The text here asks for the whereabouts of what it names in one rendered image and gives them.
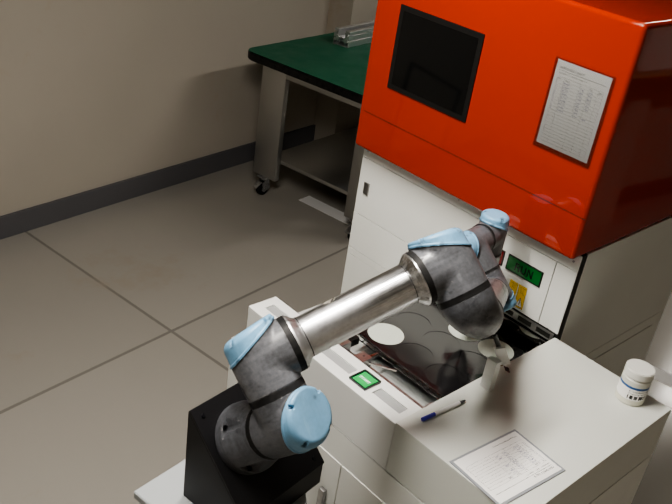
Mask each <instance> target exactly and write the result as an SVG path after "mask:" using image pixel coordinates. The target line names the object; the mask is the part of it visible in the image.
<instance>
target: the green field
mask: <svg viewBox="0 0 672 504"><path fill-rule="evenodd" d="M506 268H508V269H509V270H511V271H513V272H515V273H516V274H518V275H520V276H521V277H523V278H525V279H527V280H528V281H530V282H532V283H534V284H535V285H537V286H538V285H539V282H540V279H541V275H542V273H540V272H538V271H537V270H535V269H533V268H531V267H529V266H528V265H526V264H524V263H522V262H521V261H519V260H517V259H515V258H513V257H512V256H509V260H508V263H507V267H506Z"/></svg>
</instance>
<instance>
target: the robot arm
mask: <svg viewBox="0 0 672 504"><path fill-rule="evenodd" d="M509 222H510V218H509V216H508V215H507V214H506V213H505V212H503V211H501V210H497V209H485V210H484V211H482V213H481V216H480V218H479V223H478V224H476V225H475V226H473V227H472V228H470V229H468V230H466V231H462V230H461V229H460V228H456V227H455V228H450V229H447V230H444V231H441V232H438V233H435V234H432V235H429V236H426V237H424V238H421V239H418V240H416V241H413V242H410V243H408V245H407V247H408V248H407V249H408V252H406V253H404V254H402V255H401V258H400V262H399V264H398V265H397V266H395V267H393V268H391V269H389V270H387V271H385V272H383V273H381V274H379V275H377V276H375V277H373V278H371V279H369V280H367V281H366V282H364V283H362V284H360V285H358V286H356V287H354V288H352V289H350V290H348V291H346V292H344V293H342V294H340V295H338V296H336V297H334V298H332V299H330V300H328V301H326V302H324V303H322V304H320V305H318V306H316V307H314V308H312V309H311V310H309V311H307V312H305V313H303V314H301V315H299V316H297V317H295V318H290V317H287V316H284V315H282V316H280V317H278V318H276V319H274V316H272V315H271V314H268V315H266V316H264V317H263V318H261V319H260V320H258V321H257V322H255V323H254V324H252V325H251V326H249V327H248V328H246V329H245V330H243V331H242V332H240V333H239V334H238V335H236V336H235V337H233V338H232V339H231V340H229V341H228V342H227V343H226V344H225V346H224V354H225V356H226V358H227V360H228V363H229V365H230V369H232V371H233V373H234V375H235V377H236V379H237V381H238V383H239V385H240V387H241V389H242V391H243V393H244V395H245V397H246V399H247V400H242V401H239V402H236V403H233V404H231V405H229V406H228V407H227V408H225V409H224V411H223V412H222V413H221V414H220V416H219V418H218V420H217V423H216V427H215V443H216V448H217V451H218V453H219V455H220V457H221V459H222V460H223V462H224V463H225V464H226V465H227V466H228V467H229V468H230V469H231V470H233V471H234V472H236V473H239V474H242V475H253V474H257V473H261V472H263V471H265V470H267V469H268V468H270V467H271V466H272V465H273V464H274V463H275V462H276V461H277V460H278V459H279V458H283V457H287V456H290V455H294V454H302V453H306V452H308V451H310V450H311V449H314V448H316V447H318V446H320V445H321V444H322V443H323V442H324V441H325V439H326V438H327V436H328V434H329V432H330V426H331V424H332V411H331V407H330V404H329V401H328V399H327V398H326V396H325V395H324V394H323V393H322V392H321V391H320V390H317V389H316V388H315V387H311V386H307V384H306V382H305V380H304V378H303V376H302V375H301V372H302V371H304V370H306V369H308V368H309V367H310V364H311V361H312V358H313V357H314V356H316V355H318V354H320V353H322V352H324V351H326V350H328V349H330V348H331V347H333V346H335V345H337V344H339V343H341V342H343V341H345V340H347V339H349V338H351V337H353V336H355V335H356V334H358V333H360V332H362V331H364V330H366V329H368V328H370V327H372V326H374V325H376V324H378V323H379V322H381V321H383V320H385V319H387V318H389V317H391V316H393V315H395V314H397V313H399V312H401V311H403V310H404V309H406V308H408V307H410V306H412V305H414V304H416V303H421V304H424V305H431V304H432V303H434V302H436V304H437V306H438V308H439V310H440V312H441V314H442V316H443V317H444V318H445V320H446V321H447V322H448V323H449V324H450V325H451V326H452V327H453V328H454V329H455V330H457V331H458V332H460V333H461V334H463V335H465V336H468V337H470V338H475V339H483V338H487V337H490V336H492V335H493V334H495V333H496V332H497V331H498V330H499V328H500V327H501V325H502V322H503V319H504V312H506V311H508V310H510V309H511V308H513V307H514V306H515V305H516V303H517V300H516V298H515V296H514V292H513V290H512V289H511V288H510V286H509V284H508V282H507V280H506V278H505V276H504V274H503V272H502V270H501V268H500V266H499V261H500V257H501V253H502V249H503V245H504V242H505V238H506V235H507V231H508V226H509Z"/></svg>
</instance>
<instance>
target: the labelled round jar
mask: <svg viewBox="0 0 672 504"><path fill-rule="evenodd" d="M655 373H656V372H655V369H654V368H653V366H652V365H650V364H649V363H647V362H645V361H643V360H640V359H630V360H628V361H627V362H626V365H625V367H624V370H623V373H622V375H621V377H620V380H619V383H618V385H617V388H616V391H615V395H616V397H617V398H618V399H619V400H620V401H621V402H623V403H625V404H627V405H630V406H640V405H642V404H643V403H644V400H645V398H646V396H647V393H648V391H649V388H650V386H651V383H652V380H653V378H654V376H655Z"/></svg>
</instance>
